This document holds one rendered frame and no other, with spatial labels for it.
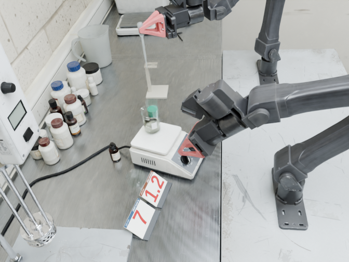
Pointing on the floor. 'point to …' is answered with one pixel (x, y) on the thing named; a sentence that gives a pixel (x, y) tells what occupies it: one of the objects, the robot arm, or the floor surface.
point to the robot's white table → (301, 63)
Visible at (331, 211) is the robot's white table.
